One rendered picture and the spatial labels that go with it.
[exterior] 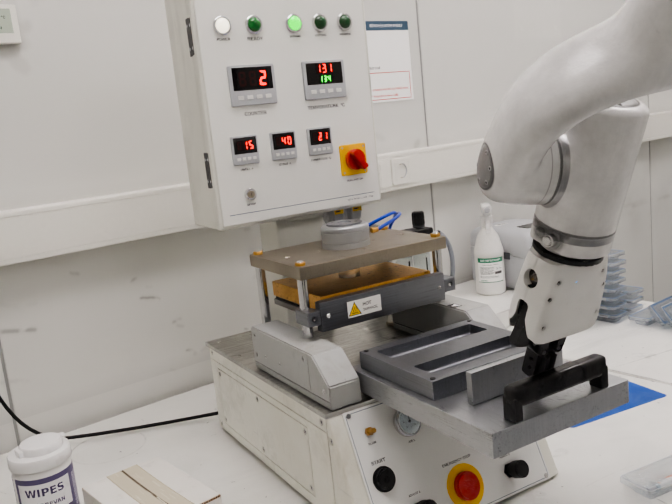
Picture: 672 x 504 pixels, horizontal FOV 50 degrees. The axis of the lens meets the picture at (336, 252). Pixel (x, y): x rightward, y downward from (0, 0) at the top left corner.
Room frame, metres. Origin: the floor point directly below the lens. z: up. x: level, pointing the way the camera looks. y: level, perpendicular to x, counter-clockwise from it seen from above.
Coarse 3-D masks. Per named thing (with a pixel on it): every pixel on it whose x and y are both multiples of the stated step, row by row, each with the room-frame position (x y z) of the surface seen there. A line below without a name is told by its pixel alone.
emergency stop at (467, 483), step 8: (464, 472) 0.94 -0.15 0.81; (472, 472) 0.95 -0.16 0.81; (456, 480) 0.93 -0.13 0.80; (464, 480) 0.93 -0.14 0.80; (472, 480) 0.94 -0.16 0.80; (456, 488) 0.93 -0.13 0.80; (464, 488) 0.93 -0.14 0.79; (472, 488) 0.93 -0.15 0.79; (464, 496) 0.92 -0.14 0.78; (472, 496) 0.93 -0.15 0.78
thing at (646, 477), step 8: (648, 464) 0.98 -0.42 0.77; (656, 464) 0.98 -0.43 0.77; (664, 464) 0.97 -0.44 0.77; (632, 472) 0.96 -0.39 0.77; (640, 472) 0.96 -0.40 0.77; (648, 472) 0.96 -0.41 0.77; (656, 472) 0.95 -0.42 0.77; (664, 472) 0.95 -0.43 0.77; (632, 480) 0.94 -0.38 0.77; (640, 480) 0.94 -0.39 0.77; (648, 480) 0.94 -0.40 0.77; (656, 480) 0.93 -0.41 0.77; (664, 480) 0.93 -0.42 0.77; (648, 488) 0.91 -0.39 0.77; (656, 488) 0.91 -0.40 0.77
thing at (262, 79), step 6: (240, 72) 1.23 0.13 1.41; (246, 72) 1.23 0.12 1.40; (252, 72) 1.24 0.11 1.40; (258, 72) 1.24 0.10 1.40; (264, 72) 1.25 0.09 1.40; (240, 78) 1.23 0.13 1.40; (246, 78) 1.23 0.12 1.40; (252, 78) 1.24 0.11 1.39; (258, 78) 1.24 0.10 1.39; (264, 78) 1.25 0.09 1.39; (240, 84) 1.23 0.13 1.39; (246, 84) 1.23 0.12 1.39; (252, 84) 1.24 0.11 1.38; (258, 84) 1.24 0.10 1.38; (264, 84) 1.25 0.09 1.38
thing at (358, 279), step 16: (352, 272) 1.15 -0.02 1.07; (368, 272) 1.18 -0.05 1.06; (384, 272) 1.17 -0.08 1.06; (400, 272) 1.15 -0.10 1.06; (416, 272) 1.14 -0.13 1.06; (288, 288) 1.14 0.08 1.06; (320, 288) 1.10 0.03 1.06; (336, 288) 1.09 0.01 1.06; (352, 288) 1.08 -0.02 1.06; (368, 288) 1.09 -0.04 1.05; (288, 304) 1.14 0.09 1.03
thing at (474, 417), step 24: (504, 360) 0.83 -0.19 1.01; (360, 384) 0.95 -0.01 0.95; (384, 384) 0.90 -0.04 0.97; (480, 384) 0.80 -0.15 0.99; (504, 384) 0.82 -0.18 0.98; (624, 384) 0.82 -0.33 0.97; (408, 408) 0.85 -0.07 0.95; (432, 408) 0.81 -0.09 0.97; (456, 408) 0.80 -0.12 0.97; (480, 408) 0.79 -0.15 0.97; (528, 408) 0.77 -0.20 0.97; (552, 408) 0.77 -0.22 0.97; (576, 408) 0.78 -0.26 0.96; (600, 408) 0.80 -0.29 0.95; (456, 432) 0.77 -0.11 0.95; (480, 432) 0.74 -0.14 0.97; (504, 432) 0.73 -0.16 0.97; (528, 432) 0.75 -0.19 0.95; (552, 432) 0.76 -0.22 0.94
